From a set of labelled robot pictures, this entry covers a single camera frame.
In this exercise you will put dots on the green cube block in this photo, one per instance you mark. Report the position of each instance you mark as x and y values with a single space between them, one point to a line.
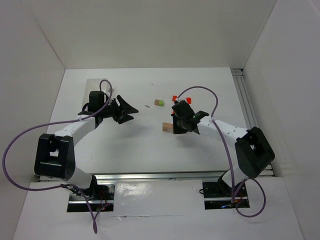
162 103

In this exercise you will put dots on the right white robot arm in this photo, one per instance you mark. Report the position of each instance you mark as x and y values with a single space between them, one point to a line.
231 136

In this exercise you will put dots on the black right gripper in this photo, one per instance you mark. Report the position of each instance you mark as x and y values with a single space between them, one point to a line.
176 124

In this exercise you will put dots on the long natural wood plank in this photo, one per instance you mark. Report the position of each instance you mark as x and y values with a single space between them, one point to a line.
167 125

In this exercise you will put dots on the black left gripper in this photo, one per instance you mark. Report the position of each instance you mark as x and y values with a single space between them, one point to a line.
119 111

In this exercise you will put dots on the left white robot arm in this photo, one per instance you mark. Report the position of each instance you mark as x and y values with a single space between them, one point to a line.
55 155

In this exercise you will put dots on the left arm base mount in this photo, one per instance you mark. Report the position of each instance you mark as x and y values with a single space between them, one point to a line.
102 199

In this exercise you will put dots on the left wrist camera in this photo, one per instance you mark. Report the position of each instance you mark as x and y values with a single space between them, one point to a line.
109 91

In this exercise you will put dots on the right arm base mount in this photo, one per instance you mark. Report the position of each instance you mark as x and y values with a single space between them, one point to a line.
217 195

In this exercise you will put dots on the white perforated plastic box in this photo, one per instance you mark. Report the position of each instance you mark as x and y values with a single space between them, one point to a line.
93 85

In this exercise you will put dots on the red wedge block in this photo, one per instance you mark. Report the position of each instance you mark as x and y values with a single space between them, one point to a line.
174 98

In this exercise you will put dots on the front aluminium rail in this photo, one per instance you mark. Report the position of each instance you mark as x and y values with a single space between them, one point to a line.
158 176

